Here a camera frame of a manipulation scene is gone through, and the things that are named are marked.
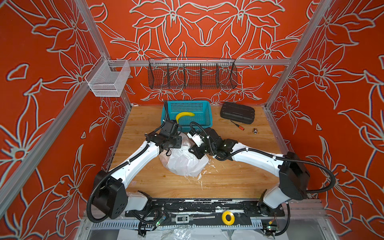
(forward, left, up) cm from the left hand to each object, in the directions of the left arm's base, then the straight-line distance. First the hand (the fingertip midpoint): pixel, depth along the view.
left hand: (177, 139), depth 83 cm
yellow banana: (+30, 0, -12) cm, 32 cm away
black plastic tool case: (+31, -41, -9) cm, 52 cm away
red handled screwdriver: (+22, -42, -15) cm, 50 cm away
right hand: (-6, -6, 0) cm, 9 cm away
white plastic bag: (-11, -3, -5) cm, 13 cm away
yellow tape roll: (-35, -25, -13) cm, 45 cm away
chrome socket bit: (+19, -52, -14) cm, 57 cm away
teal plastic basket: (+36, -15, -12) cm, 40 cm away
